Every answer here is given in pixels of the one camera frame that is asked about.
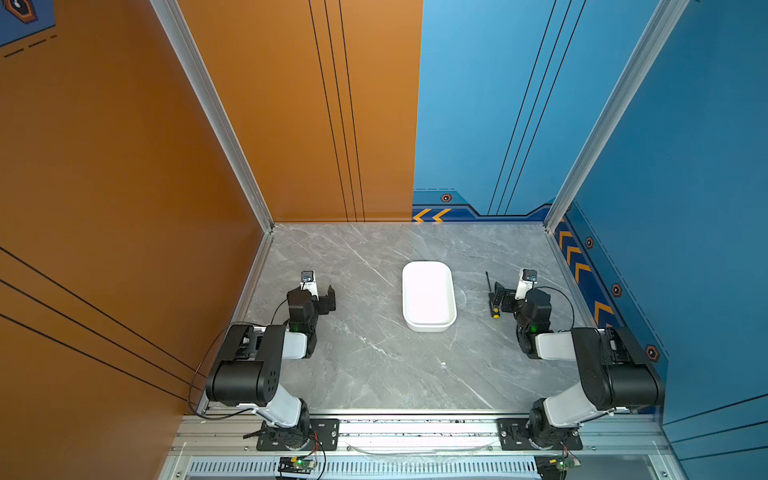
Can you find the front aluminium rail frame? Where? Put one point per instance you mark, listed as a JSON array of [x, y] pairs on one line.
[[427, 444]]

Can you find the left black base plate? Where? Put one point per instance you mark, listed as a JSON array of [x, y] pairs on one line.
[[322, 433]]

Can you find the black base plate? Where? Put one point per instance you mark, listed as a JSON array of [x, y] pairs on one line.
[[322, 433], [518, 434]]

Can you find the green circuit board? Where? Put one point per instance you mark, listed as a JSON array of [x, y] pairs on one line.
[[556, 468], [296, 467]]

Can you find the left aluminium corner post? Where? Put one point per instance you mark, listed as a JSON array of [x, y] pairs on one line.
[[176, 29]]

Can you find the white rectangular plastic bin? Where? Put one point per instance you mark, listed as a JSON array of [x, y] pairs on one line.
[[428, 296]]

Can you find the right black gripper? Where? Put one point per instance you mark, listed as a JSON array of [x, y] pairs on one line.
[[507, 302]]

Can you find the left green circuit board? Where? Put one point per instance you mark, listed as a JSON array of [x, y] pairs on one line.
[[296, 467]]

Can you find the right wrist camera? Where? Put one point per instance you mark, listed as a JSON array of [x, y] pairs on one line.
[[526, 282]]

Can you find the right green circuit board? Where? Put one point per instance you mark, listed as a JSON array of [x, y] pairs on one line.
[[556, 468]]

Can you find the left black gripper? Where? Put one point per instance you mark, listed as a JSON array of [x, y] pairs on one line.
[[321, 301]]

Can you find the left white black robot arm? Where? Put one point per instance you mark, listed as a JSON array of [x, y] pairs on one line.
[[246, 371]]

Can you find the aluminium corner post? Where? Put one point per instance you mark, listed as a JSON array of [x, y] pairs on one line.
[[654, 36], [176, 29]]

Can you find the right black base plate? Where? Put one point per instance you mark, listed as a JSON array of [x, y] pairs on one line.
[[518, 434]]

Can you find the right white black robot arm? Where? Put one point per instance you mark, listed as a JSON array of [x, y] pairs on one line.
[[614, 372]]

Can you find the black yellow screwdriver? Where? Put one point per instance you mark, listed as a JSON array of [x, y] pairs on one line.
[[495, 297]]

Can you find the right aluminium corner post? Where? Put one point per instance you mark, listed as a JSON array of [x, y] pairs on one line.
[[654, 36]]

